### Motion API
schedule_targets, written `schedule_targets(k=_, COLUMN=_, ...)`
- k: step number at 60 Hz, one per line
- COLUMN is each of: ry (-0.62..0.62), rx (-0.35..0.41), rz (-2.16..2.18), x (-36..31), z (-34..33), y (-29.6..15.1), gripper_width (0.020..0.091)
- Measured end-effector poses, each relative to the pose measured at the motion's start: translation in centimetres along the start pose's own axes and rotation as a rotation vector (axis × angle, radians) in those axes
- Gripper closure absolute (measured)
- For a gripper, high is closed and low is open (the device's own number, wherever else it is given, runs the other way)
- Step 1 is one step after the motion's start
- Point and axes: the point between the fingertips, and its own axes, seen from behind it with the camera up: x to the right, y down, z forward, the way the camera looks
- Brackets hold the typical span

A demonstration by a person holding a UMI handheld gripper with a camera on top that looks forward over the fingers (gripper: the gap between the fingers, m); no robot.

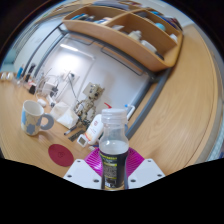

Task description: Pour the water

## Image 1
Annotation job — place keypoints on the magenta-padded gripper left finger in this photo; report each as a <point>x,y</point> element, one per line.
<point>81,175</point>

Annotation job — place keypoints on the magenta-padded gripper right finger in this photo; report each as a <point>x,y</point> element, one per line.
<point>146,173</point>

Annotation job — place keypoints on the clear bottle with black label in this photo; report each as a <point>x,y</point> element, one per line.
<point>114,156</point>

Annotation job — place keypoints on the flat round red coaster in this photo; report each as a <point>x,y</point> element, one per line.
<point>60,155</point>

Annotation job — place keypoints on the small white digital clock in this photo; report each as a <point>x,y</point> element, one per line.
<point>82,140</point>

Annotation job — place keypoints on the white pump bottle red cap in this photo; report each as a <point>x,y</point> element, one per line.
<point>95,130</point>

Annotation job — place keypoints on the white tissue pack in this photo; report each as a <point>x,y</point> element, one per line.
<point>65,115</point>

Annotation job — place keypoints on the wooden wardrobe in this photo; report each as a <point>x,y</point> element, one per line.
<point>186,116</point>

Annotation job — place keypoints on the wooden robot figurine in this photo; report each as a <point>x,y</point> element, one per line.
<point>89,105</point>

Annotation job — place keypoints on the white mug with blue print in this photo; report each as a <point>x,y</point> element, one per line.
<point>31,118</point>

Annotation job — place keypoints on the small white oval case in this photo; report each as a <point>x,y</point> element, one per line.
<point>41,102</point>

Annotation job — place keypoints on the white power adapter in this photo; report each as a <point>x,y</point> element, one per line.
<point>49,89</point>

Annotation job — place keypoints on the small black box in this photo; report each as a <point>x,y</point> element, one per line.
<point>32,89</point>

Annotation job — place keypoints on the black upright device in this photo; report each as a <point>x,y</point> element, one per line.
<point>30,73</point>

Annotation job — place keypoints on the small blue bottle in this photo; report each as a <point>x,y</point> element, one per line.
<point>20,72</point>

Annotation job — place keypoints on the small cream round container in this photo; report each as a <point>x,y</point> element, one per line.
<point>4,76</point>
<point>11,76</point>

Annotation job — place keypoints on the wooden shelf unit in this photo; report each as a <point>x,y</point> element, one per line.
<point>133,43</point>

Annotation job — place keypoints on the white wall socket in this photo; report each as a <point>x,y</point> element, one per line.
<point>74,78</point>

